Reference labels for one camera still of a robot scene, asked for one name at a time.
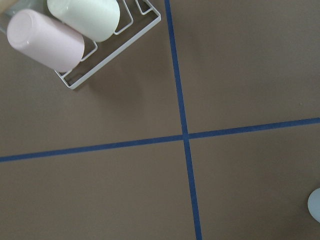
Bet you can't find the pale green cup on rack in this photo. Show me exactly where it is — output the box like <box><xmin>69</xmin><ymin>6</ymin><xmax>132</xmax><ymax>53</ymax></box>
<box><xmin>47</xmin><ymin>0</ymin><xmax>120</xmax><ymax>43</ymax></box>

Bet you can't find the pink cup on rack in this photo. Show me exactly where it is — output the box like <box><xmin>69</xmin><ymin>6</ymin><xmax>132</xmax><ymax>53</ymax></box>
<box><xmin>6</xmin><ymin>9</ymin><xmax>85</xmax><ymax>73</ymax></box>

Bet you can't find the light blue cup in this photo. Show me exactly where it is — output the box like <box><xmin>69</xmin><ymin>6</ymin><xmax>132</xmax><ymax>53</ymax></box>
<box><xmin>307</xmin><ymin>188</ymin><xmax>320</xmax><ymax>223</ymax></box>

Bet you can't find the white rack with cups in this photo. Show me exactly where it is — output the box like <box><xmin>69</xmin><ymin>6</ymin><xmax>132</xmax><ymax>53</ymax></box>
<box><xmin>55</xmin><ymin>0</ymin><xmax>162</xmax><ymax>90</ymax></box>

